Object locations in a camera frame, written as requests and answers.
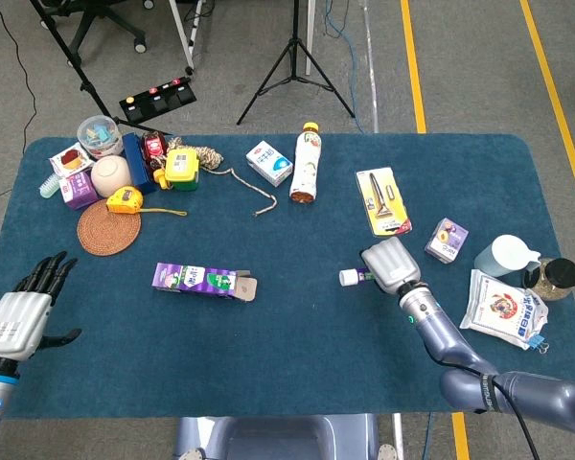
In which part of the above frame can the purple white drink carton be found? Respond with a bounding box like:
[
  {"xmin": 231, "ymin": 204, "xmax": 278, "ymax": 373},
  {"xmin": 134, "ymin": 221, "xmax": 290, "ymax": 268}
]
[{"xmin": 58, "ymin": 171, "xmax": 100, "ymax": 211}]

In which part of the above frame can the yellow capped drink bottle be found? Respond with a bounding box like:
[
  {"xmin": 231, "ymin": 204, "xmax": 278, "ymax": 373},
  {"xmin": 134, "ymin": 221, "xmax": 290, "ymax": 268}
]
[{"xmin": 288, "ymin": 122, "xmax": 324, "ymax": 204}]

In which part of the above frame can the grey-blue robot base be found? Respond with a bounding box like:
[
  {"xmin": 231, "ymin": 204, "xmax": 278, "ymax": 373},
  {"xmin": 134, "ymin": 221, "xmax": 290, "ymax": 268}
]
[{"xmin": 172, "ymin": 414, "xmax": 380, "ymax": 460}]

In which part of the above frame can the white red pudding pack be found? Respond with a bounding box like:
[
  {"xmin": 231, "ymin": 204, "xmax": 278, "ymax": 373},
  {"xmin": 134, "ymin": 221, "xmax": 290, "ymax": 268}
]
[{"xmin": 48, "ymin": 142, "xmax": 95, "ymax": 177}]

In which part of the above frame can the dark blue rectangular box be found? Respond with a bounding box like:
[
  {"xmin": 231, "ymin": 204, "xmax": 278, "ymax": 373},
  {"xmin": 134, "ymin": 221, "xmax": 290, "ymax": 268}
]
[{"xmin": 121, "ymin": 132, "xmax": 158, "ymax": 196}]

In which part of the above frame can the black office chair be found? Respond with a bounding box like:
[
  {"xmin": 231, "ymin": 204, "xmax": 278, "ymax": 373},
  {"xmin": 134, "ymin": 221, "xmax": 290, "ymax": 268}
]
[{"xmin": 37, "ymin": 0, "xmax": 155, "ymax": 63}]

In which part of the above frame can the yellow green lidded container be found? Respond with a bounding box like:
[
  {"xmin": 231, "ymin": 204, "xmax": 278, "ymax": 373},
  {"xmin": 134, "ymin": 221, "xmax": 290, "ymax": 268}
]
[{"xmin": 164, "ymin": 148, "xmax": 201, "ymax": 192}]

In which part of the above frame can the black floor cable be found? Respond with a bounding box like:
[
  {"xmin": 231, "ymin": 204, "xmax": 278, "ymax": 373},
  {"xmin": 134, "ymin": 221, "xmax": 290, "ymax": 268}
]
[{"xmin": 0, "ymin": 0, "xmax": 38, "ymax": 217}]

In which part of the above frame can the black slanted light stand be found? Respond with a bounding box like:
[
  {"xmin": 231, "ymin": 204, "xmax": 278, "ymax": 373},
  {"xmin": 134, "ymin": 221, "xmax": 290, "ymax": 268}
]
[{"xmin": 28, "ymin": 0, "xmax": 173, "ymax": 137}]

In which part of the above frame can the yellow razor blister pack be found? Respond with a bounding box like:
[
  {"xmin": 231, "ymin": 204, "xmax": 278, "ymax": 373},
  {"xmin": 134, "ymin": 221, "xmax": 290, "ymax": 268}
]
[{"xmin": 355, "ymin": 166, "xmax": 413, "ymax": 238}]

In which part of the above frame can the white blue milk carton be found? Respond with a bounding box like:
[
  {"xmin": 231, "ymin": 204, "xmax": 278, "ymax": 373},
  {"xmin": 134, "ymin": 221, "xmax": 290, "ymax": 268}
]
[{"xmin": 245, "ymin": 140, "xmax": 294, "ymax": 188}]

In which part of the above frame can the dark blue carpet mat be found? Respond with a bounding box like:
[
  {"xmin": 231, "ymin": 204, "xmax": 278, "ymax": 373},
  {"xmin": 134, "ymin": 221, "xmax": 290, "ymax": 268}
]
[{"xmin": 0, "ymin": 132, "xmax": 575, "ymax": 421}]

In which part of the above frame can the purple white toothpaste tube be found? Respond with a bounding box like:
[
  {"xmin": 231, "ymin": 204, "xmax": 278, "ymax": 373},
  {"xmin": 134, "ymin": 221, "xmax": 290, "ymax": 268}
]
[{"xmin": 338, "ymin": 267, "xmax": 378, "ymax": 288}]

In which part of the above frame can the yellow tape measure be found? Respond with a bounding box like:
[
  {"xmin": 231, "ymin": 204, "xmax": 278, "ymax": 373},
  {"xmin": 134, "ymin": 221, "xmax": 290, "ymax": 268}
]
[{"xmin": 105, "ymin": 186, "xmax": 188, "ymax": 218}]

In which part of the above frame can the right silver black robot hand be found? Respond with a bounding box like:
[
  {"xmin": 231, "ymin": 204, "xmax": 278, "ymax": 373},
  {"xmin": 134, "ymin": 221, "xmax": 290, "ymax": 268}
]
[{"xmin": 359, "ymin": 237, "xmax": 422, "ymax": 294}]

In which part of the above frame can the braided beige rope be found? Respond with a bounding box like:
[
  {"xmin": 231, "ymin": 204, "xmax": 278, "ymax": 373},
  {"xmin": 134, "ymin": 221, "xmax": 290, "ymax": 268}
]
[{"xmin": 166, "ymin": 136, "xmax": 278, "ymax": 218}]

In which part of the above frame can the beige round bowl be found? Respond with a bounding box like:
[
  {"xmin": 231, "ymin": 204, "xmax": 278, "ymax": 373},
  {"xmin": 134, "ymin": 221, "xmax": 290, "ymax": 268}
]
[{"xmin": 90, "ymin": 154, "xmax": 133, "ymax": 198}]

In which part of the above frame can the glass jar black lid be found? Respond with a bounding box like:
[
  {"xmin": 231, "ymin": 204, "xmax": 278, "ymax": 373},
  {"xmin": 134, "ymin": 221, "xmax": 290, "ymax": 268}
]
[{"xmin": 521, "ymin": 257, "xmax": 575, "ymax": 302}]

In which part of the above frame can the white lidded cup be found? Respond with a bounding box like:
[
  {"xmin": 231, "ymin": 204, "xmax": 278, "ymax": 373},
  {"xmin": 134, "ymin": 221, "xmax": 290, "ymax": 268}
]
[{"xmin": 473, "ymin": 234, "xmax": 541, "ymax": 279}]

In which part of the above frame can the white metal frame leg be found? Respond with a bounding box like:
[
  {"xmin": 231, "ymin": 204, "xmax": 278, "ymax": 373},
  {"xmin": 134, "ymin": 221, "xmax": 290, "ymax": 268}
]
[{"xmin": 167, "ymin": 0, "xmax": 205, "ymax": 76}]

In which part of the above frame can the clear tub with clips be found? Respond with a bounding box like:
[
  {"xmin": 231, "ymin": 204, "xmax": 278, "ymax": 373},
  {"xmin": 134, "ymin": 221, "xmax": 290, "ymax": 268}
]
[{"xmin": 77, "ymin": 115, "xmax": 125, "ymax": 160}]

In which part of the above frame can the black foot pedal board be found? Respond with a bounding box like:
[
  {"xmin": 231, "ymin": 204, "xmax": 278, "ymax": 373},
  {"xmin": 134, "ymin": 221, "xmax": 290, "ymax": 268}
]
[{"xmin": 119, "ymin": 76, "xmax": 198, "ymax": 123}]

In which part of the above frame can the purple fruit print box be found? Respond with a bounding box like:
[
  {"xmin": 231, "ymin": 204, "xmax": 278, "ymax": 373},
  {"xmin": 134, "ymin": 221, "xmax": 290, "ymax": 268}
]
[{"xmin": 424, "ymin": 218, "xmax": 470, "ymax": 264}]

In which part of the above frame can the white rice bag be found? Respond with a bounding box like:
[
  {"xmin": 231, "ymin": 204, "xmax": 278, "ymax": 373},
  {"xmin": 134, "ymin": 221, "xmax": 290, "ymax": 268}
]
[{"xmin": 459, "ymin": 268, "xmax": 550, "ymax": 350}]

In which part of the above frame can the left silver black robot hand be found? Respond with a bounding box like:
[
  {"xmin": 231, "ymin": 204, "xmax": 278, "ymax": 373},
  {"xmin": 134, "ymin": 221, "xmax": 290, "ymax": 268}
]
[{"xmin": 0, "ymin": 250, "xmax": 82, "ymax": 361}]

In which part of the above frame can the black camera tripod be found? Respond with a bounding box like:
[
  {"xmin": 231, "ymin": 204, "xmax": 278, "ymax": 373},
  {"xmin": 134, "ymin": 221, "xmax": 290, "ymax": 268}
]
[{"xmin": 236, "ymin": 0, "xmax": 357, "ymax": 127}]

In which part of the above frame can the round woven brown coaster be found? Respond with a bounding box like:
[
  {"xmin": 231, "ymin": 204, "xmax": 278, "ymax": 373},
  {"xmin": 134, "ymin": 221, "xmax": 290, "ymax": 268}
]
[{"xmin": 76, "ymin": 198, "xmax": 144, "ymax": 258}]

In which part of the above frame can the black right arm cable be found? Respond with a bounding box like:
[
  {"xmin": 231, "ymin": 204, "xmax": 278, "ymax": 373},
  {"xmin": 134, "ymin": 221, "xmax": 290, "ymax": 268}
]
[{"xmin": 491, "ymin": 376, "xmax": 542, "ymax": 460}]

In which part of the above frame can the purple green toothpaste box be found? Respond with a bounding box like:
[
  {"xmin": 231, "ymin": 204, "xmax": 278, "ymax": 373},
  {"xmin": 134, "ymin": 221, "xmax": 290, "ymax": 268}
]
[{"xmin": 151, "ymin": 262, "xmax": 259, "ymax": 303}]

